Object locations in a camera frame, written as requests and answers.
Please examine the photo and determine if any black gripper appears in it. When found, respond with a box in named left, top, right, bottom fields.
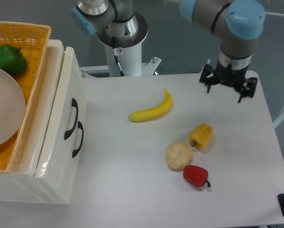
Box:
left=199, top=62, right=258, bottom=103

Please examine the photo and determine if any white drawer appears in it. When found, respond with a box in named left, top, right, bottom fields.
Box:
left=67, top=121, right=85, bottom=204
left=35, top=47, right=87, bottom=204

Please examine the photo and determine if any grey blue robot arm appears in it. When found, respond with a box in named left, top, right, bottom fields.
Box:
left=71, top=0, right=265, bottom=98

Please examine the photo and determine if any white drawer cabinet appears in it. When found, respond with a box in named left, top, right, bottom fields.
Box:
left=0, top=39, right=65, bottom=204

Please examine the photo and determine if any yellow bell pepper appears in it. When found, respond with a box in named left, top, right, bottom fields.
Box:
left=189, top=123, right=214, bottom=150

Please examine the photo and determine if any beige bread roll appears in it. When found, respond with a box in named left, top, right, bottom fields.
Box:
left=165, top=141, right=193, bottom=170

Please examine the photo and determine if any yellow banana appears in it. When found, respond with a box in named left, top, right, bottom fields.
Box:
left=128, top=89, right=173, bottom=123

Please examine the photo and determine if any red bell pepper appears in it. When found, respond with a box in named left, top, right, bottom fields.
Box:
left=183, top=165, right=211, bottom=188

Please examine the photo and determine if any yellow plastic basket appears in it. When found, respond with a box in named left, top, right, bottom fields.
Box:
left=0, top=21, right=51, bottom=173

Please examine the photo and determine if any beige round plate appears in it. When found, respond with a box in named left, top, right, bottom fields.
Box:
left=0, top=69, right=26, bottom=145

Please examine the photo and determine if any green bell pepper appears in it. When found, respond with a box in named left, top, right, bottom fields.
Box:
left=0, top=44, right=27, bottom=76

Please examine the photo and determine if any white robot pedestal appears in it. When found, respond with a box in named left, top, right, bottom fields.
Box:
left=81, top=12, right=161, bottom=77

